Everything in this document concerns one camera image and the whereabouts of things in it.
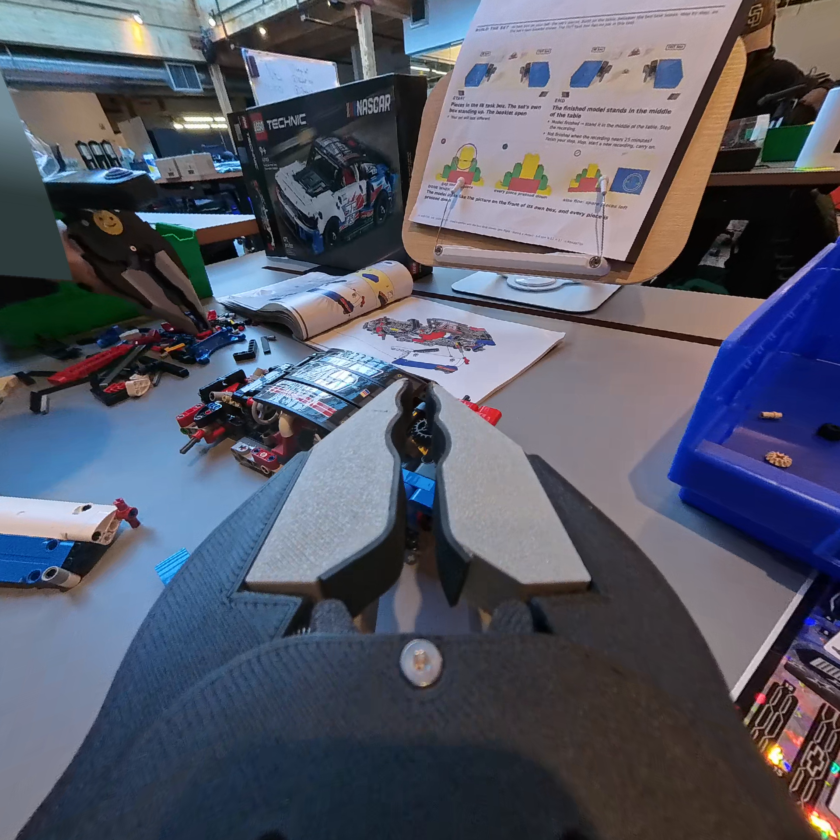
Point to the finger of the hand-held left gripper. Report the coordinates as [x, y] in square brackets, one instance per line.
[164, 298]
[182, 279]

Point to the open building instruction booklet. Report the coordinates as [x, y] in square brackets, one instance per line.
[459, 348]

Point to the printed instruction sheet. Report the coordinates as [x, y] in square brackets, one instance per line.
[564, 131]

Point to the wooden background table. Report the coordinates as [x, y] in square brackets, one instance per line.
[210, 224]

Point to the background work table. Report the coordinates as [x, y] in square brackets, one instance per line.
[774, 177]

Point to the small black toy piece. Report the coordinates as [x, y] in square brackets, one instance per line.
[829, 431]

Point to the whiteboard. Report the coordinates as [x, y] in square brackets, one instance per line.
[289, 75]

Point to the green plastic bin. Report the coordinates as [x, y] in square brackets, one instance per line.
[39, 315]

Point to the blue plastic bin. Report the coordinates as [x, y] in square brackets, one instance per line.
[768, 367]

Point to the small green background bin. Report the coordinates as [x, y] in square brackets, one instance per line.
[787, 141]

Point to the colourful sticker sheet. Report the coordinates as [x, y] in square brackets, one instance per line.
[800, 722]

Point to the toy race car set box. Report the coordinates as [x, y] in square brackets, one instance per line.
[328, 184]

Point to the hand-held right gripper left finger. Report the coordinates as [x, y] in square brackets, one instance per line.
[334, 505]

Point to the tan toy gear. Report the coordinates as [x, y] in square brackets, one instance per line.
[778, 459]

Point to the wooden book stand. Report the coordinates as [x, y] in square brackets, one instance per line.
[682, 223]

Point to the pile of toy bricks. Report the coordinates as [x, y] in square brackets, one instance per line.
[131, 367]

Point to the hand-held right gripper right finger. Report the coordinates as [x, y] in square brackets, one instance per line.
[505, 518]

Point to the white and blue car panel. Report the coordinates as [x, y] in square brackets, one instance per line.
[46, 531]

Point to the grey desk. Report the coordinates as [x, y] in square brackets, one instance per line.
[610, 407]

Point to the black brick toy race car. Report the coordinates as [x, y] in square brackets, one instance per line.
[315, 394]

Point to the person's left hand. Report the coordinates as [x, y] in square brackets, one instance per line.
[73, 262]

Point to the small blue flat piece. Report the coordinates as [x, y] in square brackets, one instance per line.
[172, 565]

